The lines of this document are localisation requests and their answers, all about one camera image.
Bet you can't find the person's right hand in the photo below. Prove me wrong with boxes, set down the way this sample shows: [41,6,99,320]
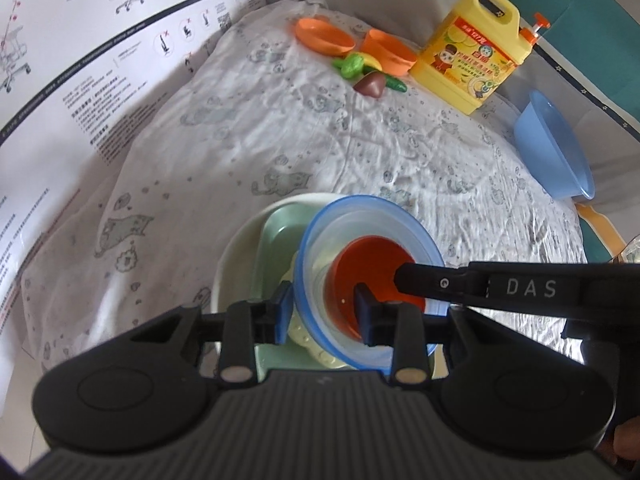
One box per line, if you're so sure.
[612,410,640,467]

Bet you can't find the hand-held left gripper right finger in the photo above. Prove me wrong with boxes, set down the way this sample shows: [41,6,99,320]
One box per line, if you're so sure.
[353,283,531,386]

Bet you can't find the orange plastic cup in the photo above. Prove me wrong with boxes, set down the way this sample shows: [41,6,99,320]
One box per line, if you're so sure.
[361,29,418,77]

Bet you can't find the amber plastic object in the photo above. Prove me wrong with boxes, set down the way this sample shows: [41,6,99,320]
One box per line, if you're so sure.
[575,202,626,261]

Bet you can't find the white printed bed sheet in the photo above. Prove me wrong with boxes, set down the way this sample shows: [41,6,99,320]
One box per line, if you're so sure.
[20,0,588,376]

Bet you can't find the orange plastic plate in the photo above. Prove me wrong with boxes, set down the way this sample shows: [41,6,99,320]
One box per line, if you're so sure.
[294,17,355,57]

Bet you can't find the white instruction sheet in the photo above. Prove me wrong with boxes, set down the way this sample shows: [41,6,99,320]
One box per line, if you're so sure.
[0,0,266,411]

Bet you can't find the blue plastic basin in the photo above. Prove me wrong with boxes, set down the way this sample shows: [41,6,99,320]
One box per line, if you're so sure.
[514,89,597,201]

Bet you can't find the pale green square plate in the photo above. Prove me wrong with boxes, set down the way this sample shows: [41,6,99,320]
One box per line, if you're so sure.
[252,205,361,376]

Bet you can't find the green toy leafy vegetable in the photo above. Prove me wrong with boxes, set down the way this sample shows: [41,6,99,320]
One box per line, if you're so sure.
[332,52,368,80]

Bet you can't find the blue translucent bowl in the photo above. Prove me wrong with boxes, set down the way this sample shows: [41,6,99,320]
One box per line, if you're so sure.
[291,195,446,376]

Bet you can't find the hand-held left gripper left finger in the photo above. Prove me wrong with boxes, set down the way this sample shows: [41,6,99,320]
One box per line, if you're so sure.
[120,281,294,385]

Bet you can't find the orange plastic bowl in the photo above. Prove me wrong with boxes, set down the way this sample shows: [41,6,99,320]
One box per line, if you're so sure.
[322,236,428,341]

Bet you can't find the white round plate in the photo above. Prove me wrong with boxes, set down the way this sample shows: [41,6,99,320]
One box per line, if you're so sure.
[210,192,448,381]

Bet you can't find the teal pillow with navy stripe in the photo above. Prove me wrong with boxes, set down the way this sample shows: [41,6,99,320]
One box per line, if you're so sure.
[445,0,640,128]

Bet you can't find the clear plastic bowl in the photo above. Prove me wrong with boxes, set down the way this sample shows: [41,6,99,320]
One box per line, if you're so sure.
[299,212,436,361]

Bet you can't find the yellow detergent bottle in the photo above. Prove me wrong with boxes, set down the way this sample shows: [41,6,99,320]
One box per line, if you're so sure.
[410,0,551,116]

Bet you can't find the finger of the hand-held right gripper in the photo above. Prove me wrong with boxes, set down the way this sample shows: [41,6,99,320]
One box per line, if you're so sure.
[394,261,489,311]

